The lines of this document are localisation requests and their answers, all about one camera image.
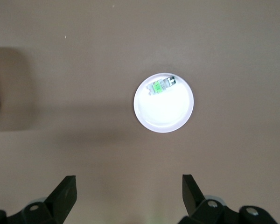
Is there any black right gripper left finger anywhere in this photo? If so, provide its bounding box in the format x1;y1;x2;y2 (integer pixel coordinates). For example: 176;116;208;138
8;175;78;224

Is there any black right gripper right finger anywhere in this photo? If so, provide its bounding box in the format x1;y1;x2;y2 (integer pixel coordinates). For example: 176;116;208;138
179;174;227;224

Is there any pale pink round plate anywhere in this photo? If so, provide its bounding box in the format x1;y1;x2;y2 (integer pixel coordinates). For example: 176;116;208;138
133;72;194;133

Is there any brown table mat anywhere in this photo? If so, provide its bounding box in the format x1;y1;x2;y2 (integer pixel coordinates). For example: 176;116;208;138
0;0;280;224

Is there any green grey switch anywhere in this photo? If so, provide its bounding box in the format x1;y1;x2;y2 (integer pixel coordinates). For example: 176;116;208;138
146;76;177;96

